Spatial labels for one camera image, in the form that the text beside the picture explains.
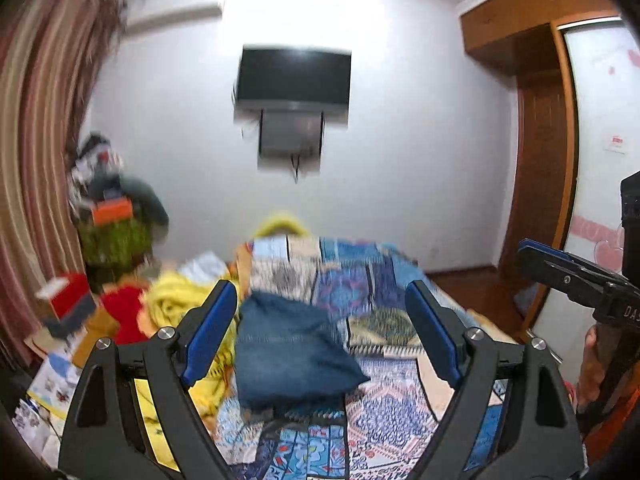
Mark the red and white box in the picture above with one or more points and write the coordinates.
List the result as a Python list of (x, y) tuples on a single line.
[(71, 300)]

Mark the red garment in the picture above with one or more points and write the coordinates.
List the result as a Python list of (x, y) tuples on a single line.
[(124, 305)]

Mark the striped brown curtain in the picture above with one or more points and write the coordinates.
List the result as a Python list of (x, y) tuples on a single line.
[(52, 52)]

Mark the orange box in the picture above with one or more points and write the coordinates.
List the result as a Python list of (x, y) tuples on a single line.
[(110, 211)]

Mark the orange right sleeve forearm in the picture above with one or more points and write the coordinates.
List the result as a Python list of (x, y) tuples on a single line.
[(600, 439)]

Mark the yellow cartoon blanket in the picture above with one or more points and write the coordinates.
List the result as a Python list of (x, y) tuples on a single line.
[(212, 288)]

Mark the brown wooden door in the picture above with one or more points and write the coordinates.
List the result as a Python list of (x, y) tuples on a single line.
[(537, 210)]

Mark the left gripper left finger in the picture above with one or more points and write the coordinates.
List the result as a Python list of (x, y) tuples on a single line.
[(104, 435)]

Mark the white wardrobe with wooden frame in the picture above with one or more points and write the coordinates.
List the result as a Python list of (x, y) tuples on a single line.
[(518, 37)]

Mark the green patterned bag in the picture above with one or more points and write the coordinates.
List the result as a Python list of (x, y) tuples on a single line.
[(116, 247)]

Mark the pile of clutter clothes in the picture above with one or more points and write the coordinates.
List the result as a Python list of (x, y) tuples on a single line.
[(97, 175)]

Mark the person's right hand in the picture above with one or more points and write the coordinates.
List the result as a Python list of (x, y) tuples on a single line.
[(592, 372)]

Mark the black wall television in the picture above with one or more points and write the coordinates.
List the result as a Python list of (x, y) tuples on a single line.
[(291, 75)]

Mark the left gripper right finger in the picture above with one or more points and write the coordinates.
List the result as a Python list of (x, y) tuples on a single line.
[(536, 435)]

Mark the blue denim jacket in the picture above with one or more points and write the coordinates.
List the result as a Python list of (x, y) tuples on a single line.
[(288, 351)]

